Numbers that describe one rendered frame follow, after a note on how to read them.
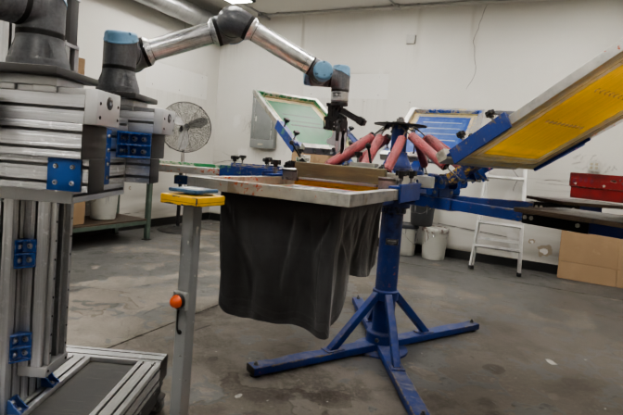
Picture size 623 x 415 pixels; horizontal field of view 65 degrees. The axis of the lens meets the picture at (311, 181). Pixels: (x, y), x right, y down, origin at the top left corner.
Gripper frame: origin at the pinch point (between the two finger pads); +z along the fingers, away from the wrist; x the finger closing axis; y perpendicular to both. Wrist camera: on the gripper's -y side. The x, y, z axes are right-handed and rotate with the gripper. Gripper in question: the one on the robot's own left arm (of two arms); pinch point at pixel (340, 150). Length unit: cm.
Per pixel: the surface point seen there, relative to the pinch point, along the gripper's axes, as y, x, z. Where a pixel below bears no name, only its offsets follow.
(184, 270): 13, 80, 38
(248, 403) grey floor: 30, 12, 111
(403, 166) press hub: -7, -78, 5
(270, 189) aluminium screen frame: -2, 61, 14
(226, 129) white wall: 353, -417, -28
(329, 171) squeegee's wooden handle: 3.6, 2.0, 9.0
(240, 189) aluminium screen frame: 8, 61, 15
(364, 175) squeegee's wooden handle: -12.0, 2.2, 9.4
